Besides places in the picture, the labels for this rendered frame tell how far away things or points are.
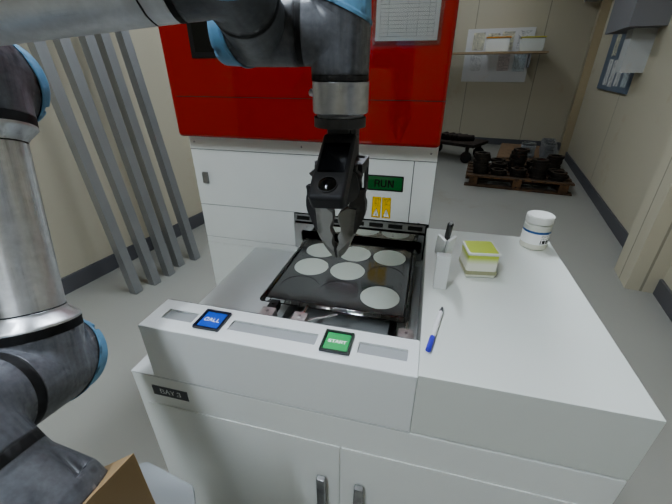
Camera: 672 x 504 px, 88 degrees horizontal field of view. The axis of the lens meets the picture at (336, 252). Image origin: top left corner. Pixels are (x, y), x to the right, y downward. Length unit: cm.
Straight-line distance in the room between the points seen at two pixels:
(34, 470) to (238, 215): 96
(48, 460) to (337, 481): 57
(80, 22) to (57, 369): 43
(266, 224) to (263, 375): 68
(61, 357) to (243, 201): 82
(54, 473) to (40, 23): 46
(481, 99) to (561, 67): 140
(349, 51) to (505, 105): 789
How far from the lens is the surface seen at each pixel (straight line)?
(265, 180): 123
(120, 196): 271
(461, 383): 64
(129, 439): 193
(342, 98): 48
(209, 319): 77
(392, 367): 64
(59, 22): 45
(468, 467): 80
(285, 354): 67
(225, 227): 137
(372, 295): 91
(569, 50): 837
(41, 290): 64
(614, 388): 74
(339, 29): 48
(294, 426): 81
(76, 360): 66
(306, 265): 104
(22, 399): 60
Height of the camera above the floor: 141
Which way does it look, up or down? 28 degrees down
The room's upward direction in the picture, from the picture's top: straight up
